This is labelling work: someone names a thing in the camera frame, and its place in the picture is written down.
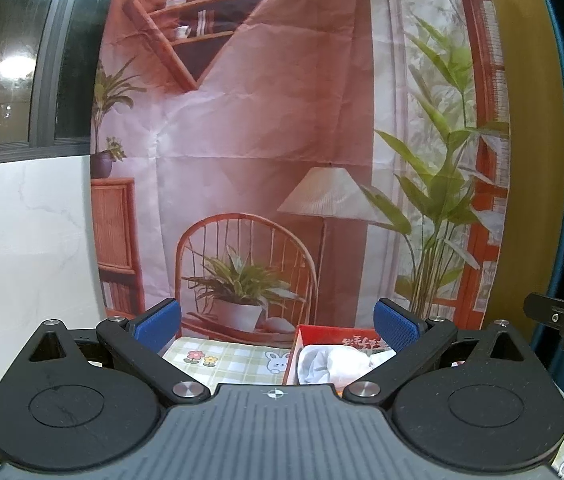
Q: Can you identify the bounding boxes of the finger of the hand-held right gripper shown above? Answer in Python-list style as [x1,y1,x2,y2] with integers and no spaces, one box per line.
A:
[523,291,564,334]

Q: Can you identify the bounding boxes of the printed room backdrop cloth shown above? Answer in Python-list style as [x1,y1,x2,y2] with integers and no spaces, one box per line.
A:
[89,0,513,349]

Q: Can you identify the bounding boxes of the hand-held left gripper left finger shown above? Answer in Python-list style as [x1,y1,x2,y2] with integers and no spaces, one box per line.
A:
[26,297,210,406]

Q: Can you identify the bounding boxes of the red cardboard box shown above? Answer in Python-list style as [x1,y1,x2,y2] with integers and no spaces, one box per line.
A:
[284,324,399,392]

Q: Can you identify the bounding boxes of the white cloth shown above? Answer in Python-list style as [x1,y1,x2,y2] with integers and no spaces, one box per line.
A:
[296,345,397,386]

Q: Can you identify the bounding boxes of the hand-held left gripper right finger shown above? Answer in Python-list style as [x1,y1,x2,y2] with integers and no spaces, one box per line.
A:
[344,297,524,406]

